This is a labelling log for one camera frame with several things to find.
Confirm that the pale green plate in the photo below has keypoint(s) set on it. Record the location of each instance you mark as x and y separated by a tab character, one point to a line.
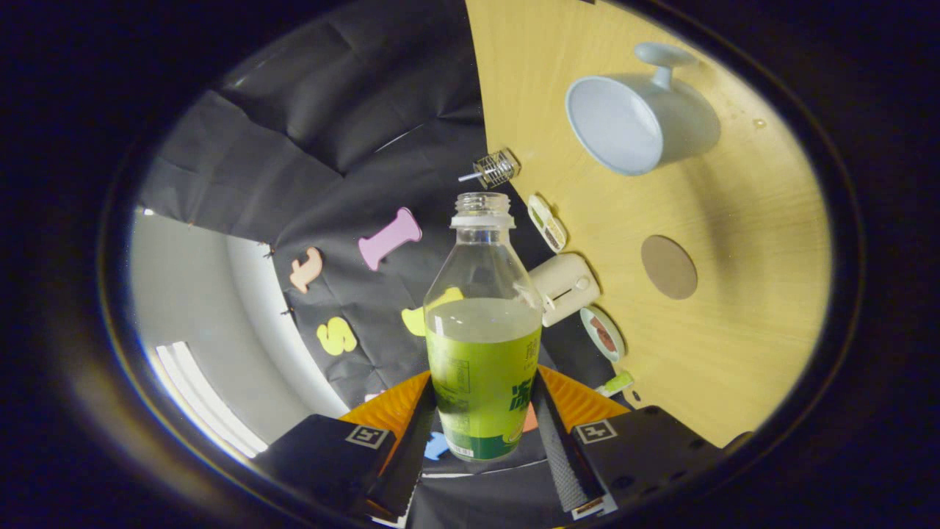
585	317

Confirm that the large ceiling light panel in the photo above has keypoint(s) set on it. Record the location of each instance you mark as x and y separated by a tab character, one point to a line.
205	404

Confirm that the black backdrop cloth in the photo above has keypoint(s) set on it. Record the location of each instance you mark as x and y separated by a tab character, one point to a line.
330	147

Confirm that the round brown coaster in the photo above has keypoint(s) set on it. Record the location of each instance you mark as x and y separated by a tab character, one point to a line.
669	267

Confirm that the green label juice bottle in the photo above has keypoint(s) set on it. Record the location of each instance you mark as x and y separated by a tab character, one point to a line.
481	382

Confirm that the wooden table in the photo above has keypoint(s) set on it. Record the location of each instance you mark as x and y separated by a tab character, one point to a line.
734	330

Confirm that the white divided tray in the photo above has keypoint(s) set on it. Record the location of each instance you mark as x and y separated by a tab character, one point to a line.
547	224

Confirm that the small white green bottle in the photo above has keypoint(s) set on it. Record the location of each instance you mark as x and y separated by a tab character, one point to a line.
615	384

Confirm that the white toaster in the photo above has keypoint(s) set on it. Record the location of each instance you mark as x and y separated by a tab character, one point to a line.
565	283

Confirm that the white spoon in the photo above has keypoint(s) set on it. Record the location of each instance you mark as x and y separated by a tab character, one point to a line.
470	176

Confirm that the brown meat piece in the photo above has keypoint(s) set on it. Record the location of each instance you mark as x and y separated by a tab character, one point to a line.
601	325
609	342

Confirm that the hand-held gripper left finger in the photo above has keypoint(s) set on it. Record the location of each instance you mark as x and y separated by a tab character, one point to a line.
415	455

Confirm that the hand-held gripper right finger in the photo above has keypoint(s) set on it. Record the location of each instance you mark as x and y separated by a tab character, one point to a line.
558	455

